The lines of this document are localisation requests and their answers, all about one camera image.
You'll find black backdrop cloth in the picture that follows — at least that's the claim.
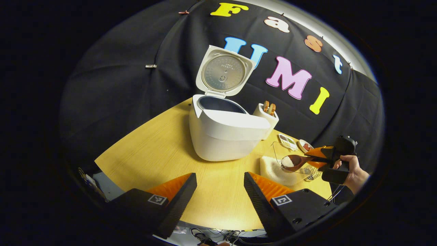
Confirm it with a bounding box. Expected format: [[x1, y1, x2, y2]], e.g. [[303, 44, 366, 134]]
[[60, 0, 385, 171]]

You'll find small white plate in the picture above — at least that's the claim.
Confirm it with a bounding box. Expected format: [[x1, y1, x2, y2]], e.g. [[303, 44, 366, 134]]
[[298, 139, 314, 153]]

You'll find wire chopstick holder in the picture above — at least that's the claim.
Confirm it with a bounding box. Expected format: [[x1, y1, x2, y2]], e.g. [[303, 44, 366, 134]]
[[303, 165, 323, 182]]

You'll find white divided condiment dish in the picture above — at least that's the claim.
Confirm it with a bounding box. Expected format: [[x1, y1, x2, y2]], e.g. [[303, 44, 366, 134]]
[[278, 133, 298, 151]]

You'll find white rice cooker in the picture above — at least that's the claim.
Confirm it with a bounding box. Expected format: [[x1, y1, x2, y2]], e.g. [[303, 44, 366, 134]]
[[189, 45, 271, 162]]

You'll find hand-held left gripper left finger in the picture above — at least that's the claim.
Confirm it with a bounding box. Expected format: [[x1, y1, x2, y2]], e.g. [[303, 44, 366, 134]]
[[108, 173, 198, 240]]

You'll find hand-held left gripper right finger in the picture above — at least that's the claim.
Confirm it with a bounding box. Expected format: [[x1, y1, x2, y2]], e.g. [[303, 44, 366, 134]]
[[244, 172, 338, 241]]

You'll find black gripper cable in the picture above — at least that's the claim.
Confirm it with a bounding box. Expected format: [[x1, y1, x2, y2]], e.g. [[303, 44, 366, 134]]
[[327, 184, 346, 202]]

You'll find clear box of white rice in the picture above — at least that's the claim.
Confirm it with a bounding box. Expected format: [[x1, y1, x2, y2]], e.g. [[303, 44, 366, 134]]
[[260, 141, 313, 186]]

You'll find white toaster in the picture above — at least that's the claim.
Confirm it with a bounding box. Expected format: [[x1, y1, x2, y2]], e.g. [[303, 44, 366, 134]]
[[253, 102, 279, 140]]

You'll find wooden spoon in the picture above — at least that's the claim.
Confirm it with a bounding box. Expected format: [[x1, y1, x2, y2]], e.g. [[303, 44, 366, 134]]
[[281, 154, 333, 172]]

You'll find black floor cable bundle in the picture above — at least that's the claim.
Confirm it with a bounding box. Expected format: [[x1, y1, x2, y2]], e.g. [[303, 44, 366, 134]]
[[189, 227, 270, 246]]

